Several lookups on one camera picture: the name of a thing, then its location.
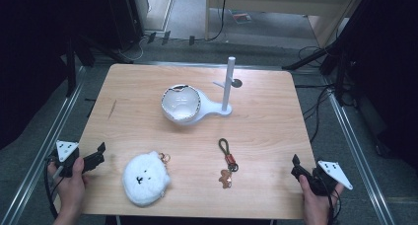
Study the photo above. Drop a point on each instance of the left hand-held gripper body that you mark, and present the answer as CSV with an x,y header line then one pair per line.
x,y
65,149

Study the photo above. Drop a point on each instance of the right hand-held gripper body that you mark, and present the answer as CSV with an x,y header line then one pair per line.
x,y
332,170

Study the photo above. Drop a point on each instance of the white fluffy pouch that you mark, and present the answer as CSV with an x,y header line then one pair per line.
x,y
144,180

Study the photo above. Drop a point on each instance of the white key stand with dish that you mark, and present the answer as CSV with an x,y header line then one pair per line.
x,y
180,103

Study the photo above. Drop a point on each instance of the person's right hand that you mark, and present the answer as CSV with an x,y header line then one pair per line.
x,y
315,208

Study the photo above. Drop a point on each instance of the person's left hand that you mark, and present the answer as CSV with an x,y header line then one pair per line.
x,y
70,192

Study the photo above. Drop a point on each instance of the black metal stand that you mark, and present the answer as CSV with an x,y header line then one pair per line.
x,y
70,70

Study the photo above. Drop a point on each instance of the dark curtain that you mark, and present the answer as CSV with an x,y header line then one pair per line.
x,y
29,54
387,70

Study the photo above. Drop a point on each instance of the black tripod stand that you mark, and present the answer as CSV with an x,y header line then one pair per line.
x,y
315,57

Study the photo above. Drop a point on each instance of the black cabinet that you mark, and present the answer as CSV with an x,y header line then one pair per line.
x,y
123,17

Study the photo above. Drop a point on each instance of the magazine on floor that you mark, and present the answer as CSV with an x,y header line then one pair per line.
x,y
241,17

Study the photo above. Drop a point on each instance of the light wooden furniture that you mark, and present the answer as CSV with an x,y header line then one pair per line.
x,y
279,1

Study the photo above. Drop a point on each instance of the aluminium floor rail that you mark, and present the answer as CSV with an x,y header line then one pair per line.
x,y
358,156
39,152

